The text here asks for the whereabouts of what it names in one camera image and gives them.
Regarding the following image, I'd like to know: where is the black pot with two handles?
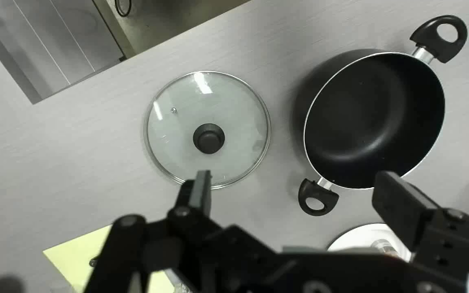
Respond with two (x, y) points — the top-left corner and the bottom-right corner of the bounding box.
(292, 13), (469, 218)

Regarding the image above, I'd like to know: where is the black power cable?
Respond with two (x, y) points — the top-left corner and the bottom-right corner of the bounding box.
(112, 0), (133, 18)

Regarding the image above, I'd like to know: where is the glass lid with black knob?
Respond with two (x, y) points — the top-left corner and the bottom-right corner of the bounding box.
(144, 70), (273, 192)

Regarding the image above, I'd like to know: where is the white round plate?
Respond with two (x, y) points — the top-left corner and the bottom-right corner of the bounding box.
(325, 221), (415, 265)

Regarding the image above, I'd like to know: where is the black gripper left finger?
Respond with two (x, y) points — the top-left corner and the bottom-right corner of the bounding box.
(167, 169), (214, 221)

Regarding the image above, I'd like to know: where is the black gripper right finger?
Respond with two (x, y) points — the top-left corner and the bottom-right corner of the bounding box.
(371, 169), (469, 273)

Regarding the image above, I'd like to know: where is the pale yellow paper note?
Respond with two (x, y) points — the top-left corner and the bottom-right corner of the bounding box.
(42, 223), (177, 293)

